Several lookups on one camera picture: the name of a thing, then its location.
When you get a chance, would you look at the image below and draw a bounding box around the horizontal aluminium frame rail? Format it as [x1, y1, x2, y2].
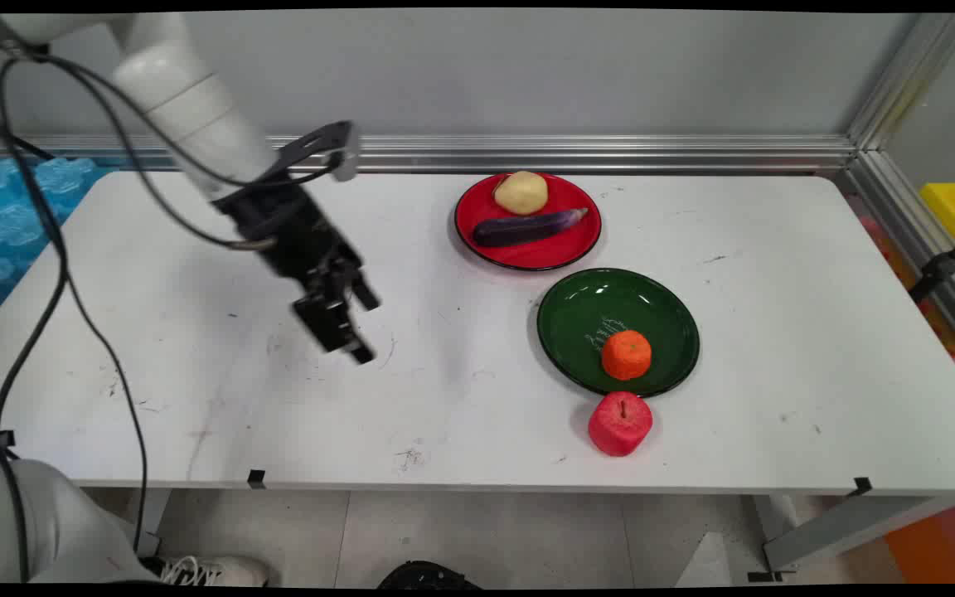
[0, 134, 860, 174]

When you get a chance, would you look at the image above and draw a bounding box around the thick black cable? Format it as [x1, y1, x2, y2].
[0, 41, 72, 583]

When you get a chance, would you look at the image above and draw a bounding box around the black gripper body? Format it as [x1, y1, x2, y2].
[212, 176, 364, 288]

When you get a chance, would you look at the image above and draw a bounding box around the purple eggplant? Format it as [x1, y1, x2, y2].
[473, 207, 590, 248]

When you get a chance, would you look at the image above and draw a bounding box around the yellow potato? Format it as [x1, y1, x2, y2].
[493, 171, 550, 215]

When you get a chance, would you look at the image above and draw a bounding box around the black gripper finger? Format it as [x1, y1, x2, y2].
[293, 285, 376, 366]
[336, 263, 382, 313]

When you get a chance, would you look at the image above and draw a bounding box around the white table leg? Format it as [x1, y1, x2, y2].
[133, 488, 174, 558]

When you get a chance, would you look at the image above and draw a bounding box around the black round object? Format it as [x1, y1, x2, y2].
[377, 561, 483, 590]

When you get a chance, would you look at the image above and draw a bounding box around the blue bubble wrap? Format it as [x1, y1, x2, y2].
[0, 155, 124, 334]

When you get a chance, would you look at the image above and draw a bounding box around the orange box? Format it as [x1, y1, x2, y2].
[884, 497, 955, 585]

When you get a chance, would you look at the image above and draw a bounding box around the orange tangerine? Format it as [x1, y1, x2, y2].
[601, 330, 653, 381]

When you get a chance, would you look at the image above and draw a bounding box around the red plate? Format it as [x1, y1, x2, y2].
[454, 172, 603, 272]

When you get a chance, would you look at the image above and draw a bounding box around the aluminium frame post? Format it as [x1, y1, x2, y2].
[846, 12, 955, 152]

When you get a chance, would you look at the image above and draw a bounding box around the white sneaker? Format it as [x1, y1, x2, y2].
[144, 553, 270, 589]

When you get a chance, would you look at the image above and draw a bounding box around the red apple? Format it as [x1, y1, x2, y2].
[588, 391, 654, 458]

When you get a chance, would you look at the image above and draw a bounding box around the aluminium side frame rail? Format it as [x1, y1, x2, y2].
[845, 149, 955, 370]

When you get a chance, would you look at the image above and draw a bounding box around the green plate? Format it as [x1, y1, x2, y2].
[536, 267, 700, 399]

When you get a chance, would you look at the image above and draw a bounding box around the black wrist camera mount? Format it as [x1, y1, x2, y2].
[265, 120, 361, 184]

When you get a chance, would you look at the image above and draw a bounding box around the thin black cable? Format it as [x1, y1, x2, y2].
[0, 50, 279, 555]

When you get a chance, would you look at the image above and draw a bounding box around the grey table leg brace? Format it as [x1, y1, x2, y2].
[746, 494, 944, 583]

